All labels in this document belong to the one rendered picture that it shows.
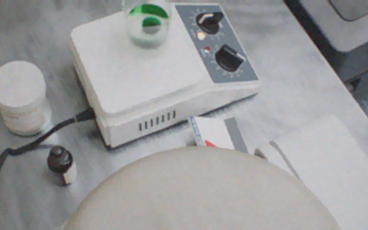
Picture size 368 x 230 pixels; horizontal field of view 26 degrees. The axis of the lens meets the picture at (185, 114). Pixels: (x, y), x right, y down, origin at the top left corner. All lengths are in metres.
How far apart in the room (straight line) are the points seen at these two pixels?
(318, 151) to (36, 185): 0.67
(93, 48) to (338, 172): 0.64
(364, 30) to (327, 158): 1.24
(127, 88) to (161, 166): 0.61
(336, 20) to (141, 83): 0.71
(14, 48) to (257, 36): 0.31
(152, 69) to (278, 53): 0.20
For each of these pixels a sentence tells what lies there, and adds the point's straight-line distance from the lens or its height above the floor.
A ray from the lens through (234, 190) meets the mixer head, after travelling 0.26.
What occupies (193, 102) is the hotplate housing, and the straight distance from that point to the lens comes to 0.91.
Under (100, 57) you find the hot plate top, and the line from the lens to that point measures 0.90.
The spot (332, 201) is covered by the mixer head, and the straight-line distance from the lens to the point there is 0.28.
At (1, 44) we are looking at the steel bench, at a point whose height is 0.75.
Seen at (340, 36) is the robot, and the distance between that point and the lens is 1.51.
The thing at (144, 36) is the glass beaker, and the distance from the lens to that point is 0.85.
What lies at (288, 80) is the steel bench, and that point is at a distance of 0.99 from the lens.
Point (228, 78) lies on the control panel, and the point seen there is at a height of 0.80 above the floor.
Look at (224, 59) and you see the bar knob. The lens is 0.93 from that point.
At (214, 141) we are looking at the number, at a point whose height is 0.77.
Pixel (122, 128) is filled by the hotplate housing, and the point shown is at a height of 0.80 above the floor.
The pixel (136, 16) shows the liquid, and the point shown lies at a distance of 0.87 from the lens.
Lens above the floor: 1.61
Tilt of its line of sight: 64 degrees down
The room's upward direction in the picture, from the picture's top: 3 degrees clockwise
